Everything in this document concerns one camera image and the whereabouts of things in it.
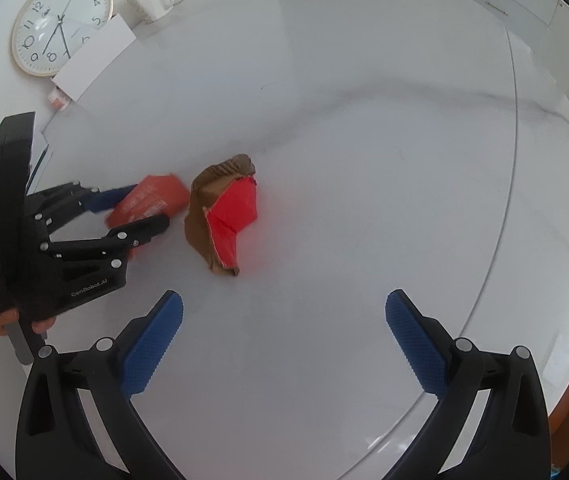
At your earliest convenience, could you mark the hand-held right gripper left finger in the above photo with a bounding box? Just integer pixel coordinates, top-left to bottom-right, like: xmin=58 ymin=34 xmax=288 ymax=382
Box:
xmin=14 ymin=290 xmax=185 ymax=480

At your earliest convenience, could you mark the red wrapper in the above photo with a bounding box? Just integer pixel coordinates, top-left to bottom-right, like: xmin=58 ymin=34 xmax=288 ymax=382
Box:
xmin=106 ymin=174 xmax=189 ymax=261

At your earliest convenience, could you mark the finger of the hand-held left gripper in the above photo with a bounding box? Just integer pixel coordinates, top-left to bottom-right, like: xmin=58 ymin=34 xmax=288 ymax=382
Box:
xmin=29 ymin=180 xmax=138 ymax=234
xmin=39 ymin=214 xmax=171 ymax=268

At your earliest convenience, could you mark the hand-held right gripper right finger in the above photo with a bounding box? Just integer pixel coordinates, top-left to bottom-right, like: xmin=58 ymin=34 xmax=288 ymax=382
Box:
xmin=379 ymin=288 xmax=550 ymax=480

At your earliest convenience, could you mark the white folded card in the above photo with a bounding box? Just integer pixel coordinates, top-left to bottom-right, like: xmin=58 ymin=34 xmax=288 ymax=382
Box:
xmin=52 ymin=14 xmax=136 ymax=101

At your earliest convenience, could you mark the brown cardboard box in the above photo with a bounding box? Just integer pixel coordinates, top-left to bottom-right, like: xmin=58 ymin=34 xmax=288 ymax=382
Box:
xmin=184 ymin=154 xmax=259 ymax=278

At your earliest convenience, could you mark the small red and white bottle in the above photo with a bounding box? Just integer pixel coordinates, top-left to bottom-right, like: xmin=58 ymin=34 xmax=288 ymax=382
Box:
xmin=47 ymin=87 xmax=71 ymax=111

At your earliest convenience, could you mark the white mug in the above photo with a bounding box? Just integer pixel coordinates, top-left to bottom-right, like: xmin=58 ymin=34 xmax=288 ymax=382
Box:
xmin=125 ymin=0 xmax=175 ymax=25

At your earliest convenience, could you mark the round white wall clock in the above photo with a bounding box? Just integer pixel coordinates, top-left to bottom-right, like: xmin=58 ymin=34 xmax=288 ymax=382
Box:
xmin=11 ymin=0 xmax=115 ymax=78

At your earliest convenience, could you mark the dark pen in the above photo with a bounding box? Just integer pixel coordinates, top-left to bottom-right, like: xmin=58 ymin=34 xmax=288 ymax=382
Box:
xmin=29 ymin=146 xmax=54 ymax=186

